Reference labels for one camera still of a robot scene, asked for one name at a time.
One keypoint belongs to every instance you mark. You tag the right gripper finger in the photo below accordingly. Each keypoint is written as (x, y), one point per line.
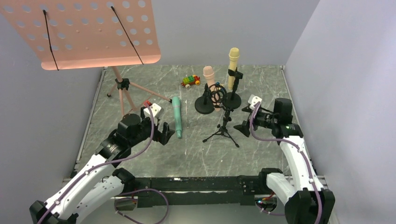
(244, 128)
(247, 109)

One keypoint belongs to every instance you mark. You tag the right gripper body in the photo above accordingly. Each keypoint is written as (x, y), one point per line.
(254, 120)

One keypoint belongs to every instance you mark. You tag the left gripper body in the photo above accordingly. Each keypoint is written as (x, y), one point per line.
(159, 130)

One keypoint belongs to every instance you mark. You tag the black round-base mic stand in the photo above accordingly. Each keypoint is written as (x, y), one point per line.
(233, 100)
(203, 104)

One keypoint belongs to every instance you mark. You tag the green microphone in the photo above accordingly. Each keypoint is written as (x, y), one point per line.
(176, 105)

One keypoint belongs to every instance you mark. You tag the black tripod shock-mount stand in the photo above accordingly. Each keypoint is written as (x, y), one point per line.
(222, 128)

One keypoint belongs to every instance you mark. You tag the pink microphone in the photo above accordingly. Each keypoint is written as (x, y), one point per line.
(209, 75)

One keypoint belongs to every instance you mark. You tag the beige microphone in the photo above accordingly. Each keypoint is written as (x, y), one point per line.
(234, 55)

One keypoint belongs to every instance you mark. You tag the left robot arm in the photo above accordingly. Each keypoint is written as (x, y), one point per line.
(100, 179)

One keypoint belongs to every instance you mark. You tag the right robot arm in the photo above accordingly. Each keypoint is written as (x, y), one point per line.
(305, 199)

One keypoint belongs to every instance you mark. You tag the pink perforated music stand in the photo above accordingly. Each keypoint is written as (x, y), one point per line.
(79, 34)

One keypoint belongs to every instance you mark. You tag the colourful toy brick car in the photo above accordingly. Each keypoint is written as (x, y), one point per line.
(187, 82)

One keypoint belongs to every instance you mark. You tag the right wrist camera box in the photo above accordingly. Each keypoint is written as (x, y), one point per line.
(253, 100)

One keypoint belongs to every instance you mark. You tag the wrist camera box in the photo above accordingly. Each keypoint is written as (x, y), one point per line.
(253, 100)
(152, 108)

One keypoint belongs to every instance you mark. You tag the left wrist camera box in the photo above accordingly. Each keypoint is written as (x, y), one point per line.
(152, 108)

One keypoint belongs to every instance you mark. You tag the black base frame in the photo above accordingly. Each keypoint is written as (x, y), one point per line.
(150, 192)

